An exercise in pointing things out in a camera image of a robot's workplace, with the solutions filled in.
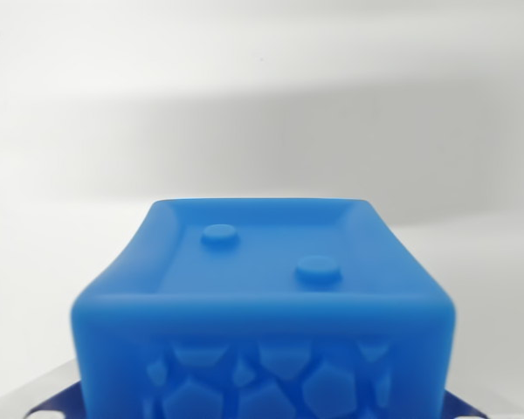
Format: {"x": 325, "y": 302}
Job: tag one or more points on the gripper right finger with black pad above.
{"x": 463, "y": 401}

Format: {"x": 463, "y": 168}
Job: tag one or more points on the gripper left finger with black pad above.
{"x": 61, "y": 399}

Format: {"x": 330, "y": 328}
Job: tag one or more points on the blue rubber cube white logo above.
{"x": 262, "y": 305}

